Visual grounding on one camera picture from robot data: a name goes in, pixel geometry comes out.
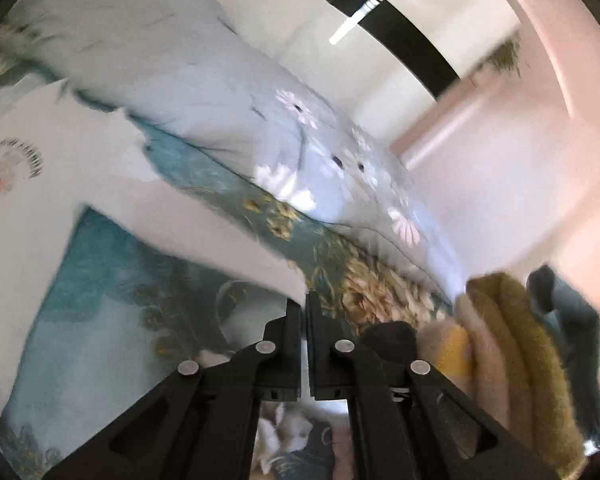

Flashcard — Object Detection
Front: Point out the light blue floral quilt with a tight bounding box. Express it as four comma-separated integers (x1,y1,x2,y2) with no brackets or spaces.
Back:
0,0,467,302

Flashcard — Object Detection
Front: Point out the black garment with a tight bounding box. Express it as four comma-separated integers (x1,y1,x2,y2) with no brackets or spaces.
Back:
364,322,417,362

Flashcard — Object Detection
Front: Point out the white sweatshirt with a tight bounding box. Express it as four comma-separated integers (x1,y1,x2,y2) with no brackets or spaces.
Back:
0,79,308,413

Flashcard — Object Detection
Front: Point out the dark grey folded garment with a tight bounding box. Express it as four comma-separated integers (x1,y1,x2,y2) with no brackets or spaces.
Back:
526,264,600,443

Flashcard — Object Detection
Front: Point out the white wardrobe with black stripe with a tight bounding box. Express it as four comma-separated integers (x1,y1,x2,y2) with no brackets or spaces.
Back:
247,0,522,148

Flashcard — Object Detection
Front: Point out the teal floral bedsheet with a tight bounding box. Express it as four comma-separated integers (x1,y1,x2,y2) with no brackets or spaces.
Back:
0,119,456,480

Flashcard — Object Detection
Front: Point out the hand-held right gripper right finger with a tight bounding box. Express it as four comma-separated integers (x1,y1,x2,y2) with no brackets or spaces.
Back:
305,291,561,480

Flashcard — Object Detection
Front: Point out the green plant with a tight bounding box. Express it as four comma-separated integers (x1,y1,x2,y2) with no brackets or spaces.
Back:
484,34,524,79

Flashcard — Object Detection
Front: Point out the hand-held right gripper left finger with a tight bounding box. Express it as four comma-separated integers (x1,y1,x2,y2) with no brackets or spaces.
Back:
42,299,302,480

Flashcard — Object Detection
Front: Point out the beige folded garment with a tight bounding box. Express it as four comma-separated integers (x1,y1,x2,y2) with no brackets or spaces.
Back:
419,294,512,443

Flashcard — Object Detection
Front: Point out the olive yellow folded garment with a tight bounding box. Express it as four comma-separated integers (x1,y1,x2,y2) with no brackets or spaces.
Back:
466,272,589,479

